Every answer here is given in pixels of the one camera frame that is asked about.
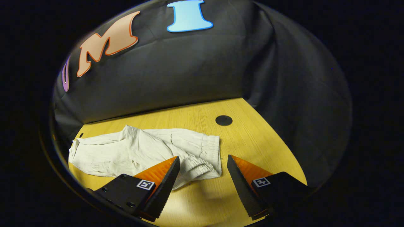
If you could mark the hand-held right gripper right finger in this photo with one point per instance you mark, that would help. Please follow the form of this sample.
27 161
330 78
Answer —
241 186

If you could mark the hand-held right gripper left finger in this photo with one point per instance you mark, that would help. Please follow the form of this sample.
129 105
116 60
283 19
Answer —
162 189

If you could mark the white jeans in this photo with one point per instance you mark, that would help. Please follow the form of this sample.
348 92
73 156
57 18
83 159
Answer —
126 151

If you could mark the black backdrop cloth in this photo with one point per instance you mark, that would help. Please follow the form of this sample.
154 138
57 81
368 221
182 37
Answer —
189 69

